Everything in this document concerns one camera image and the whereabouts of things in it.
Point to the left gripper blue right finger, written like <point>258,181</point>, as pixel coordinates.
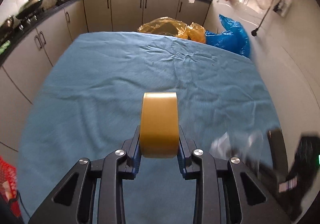
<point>184,156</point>

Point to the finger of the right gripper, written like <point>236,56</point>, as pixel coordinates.
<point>278,151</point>

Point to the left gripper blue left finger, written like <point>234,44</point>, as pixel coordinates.
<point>135,154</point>

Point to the brown tape roll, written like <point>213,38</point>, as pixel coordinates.
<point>159,129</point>

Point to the clear plastic cup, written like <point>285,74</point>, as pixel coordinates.
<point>247,146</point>

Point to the grey lower kitchen cabinets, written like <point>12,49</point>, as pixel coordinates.
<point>36,48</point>

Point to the blue table cloth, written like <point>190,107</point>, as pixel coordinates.
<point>107,85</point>

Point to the blue plastic bag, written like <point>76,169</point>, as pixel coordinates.
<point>234,39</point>

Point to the yellow plastic bag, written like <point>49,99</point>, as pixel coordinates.
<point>171,27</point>

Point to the red plastic mesh basket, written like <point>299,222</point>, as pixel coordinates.
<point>9,187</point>

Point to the green cloth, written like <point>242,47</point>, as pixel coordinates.
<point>4,46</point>

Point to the black frying pan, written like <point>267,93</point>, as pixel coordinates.
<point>7,27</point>

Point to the wok with lid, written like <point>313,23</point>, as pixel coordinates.
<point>27,8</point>

